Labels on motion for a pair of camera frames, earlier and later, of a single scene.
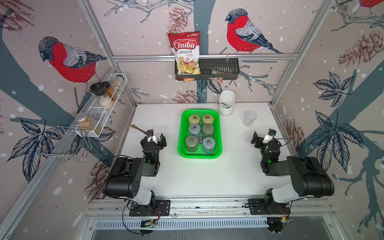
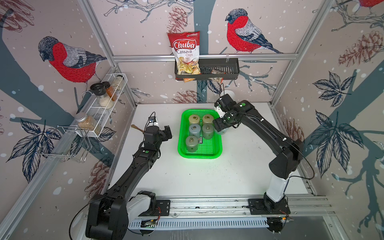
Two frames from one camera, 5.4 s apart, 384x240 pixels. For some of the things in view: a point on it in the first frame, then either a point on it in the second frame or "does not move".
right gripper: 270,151 to 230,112
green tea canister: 192,143 does not move
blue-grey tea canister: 194,129 does not move
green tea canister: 208,129 does not move
